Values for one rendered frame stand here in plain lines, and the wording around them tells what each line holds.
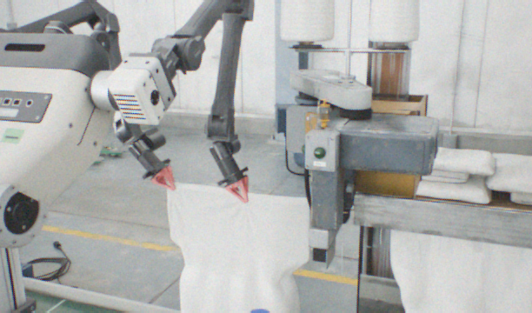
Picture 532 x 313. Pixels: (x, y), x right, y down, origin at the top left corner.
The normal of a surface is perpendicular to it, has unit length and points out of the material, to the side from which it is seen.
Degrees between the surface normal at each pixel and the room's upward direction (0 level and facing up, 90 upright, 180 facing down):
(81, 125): 90
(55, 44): 50
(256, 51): 90
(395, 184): 90
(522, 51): 90
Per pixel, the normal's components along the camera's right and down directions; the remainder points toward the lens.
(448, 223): -0.36, 0.26
